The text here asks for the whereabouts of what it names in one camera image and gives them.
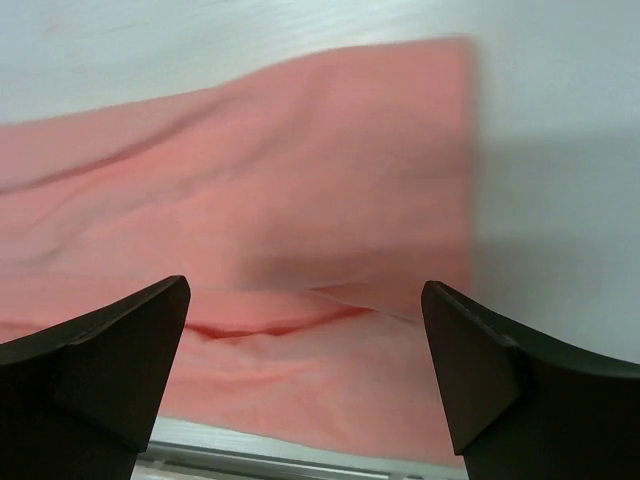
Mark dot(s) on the pink polo shirt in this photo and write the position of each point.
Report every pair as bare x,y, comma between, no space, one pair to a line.
306,203

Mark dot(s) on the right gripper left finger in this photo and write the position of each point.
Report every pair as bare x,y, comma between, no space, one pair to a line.
79,399

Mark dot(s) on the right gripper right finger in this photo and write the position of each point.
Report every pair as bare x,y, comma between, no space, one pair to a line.
523,405

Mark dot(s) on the aluminium table rail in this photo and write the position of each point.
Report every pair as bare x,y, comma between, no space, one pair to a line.
184,450

